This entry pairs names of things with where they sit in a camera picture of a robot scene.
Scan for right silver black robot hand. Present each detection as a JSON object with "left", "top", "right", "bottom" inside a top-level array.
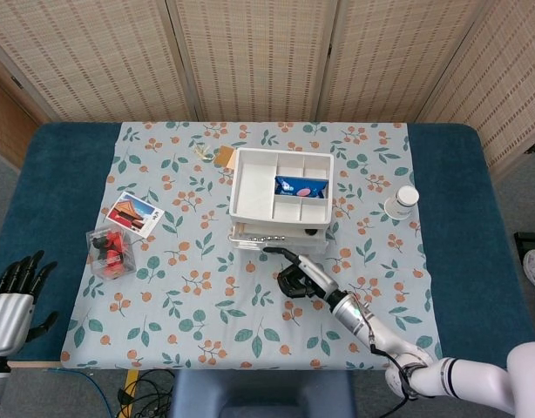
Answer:
[{"left": 262, "top": 246, "right": 341, "bottom": 300}]

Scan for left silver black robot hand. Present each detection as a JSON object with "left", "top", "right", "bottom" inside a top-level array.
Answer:
[{"left": 0, "top": 250, "right": 59, "bottom": 356}]

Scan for clear drawer with bead handle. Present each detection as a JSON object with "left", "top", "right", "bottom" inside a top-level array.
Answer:
[{"left": 227, "top": 221, "right": 328, "bottom": 256}]

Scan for white top clear drawer organizer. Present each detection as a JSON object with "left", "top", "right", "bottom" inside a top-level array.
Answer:
[{"left": 227, "top": 147, "right": 335, "bottom": 256}]

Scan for blue snack packet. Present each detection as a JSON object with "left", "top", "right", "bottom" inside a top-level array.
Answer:
[{"left": 274, "top": 175, "right": 328, "bottom": 200}]

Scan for small white bottle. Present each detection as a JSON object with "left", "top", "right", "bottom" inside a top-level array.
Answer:
[{"left": 383, "top": 185, "right": 420, "bottom": 220}]

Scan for floral orange berry tablecloth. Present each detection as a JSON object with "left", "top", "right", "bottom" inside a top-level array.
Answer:
[{"left": 60, "top": 121, "right": 445, "bottom": 371}]

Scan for clear box of red toys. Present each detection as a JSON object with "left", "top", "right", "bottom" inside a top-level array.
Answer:
[{"left": 85, "top": 224, "right": 137, "bottom": 280}]

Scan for blue chair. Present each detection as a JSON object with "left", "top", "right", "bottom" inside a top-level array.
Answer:
[{"left": 170, "top": 368, "right": 356, "bottom": 418}]

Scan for small brown wooden block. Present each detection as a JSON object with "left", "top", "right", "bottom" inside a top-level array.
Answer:
[{"left": 213, "top": 146, "right": 234, "bottom": 168}]

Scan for temple picture postcard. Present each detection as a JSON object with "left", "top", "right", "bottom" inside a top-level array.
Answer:
[{"left": 105, "top": 192, "right": 165, "bottom": 238}]

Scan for black floor stand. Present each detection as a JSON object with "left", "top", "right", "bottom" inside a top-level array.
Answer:
[{"left": 513, "top": 232, "right": 535, "bottom": 262}]

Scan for woven folding screen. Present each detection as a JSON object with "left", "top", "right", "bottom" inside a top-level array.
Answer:
[{"left": 0, "top": 0, "right": 535, "bottom": 175}]

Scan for metal bead chain handle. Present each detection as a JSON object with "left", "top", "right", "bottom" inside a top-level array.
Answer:
[{"left": 234, "top": 234, "right": 293, "bottom": 244}]

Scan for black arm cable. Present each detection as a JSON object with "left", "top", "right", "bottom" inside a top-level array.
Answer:
[{"left": 366, "top": 324, "right": 425, "bottom": 418}]

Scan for blue floor cable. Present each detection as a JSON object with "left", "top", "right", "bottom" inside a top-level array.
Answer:
[{"left": 47, "top": 367, "right": 112, "bottom": 418}]

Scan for black floor cables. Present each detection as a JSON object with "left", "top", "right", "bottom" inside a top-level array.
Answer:
[{"left": 118, "top": 369, "right": 177, "bottom": 418}]

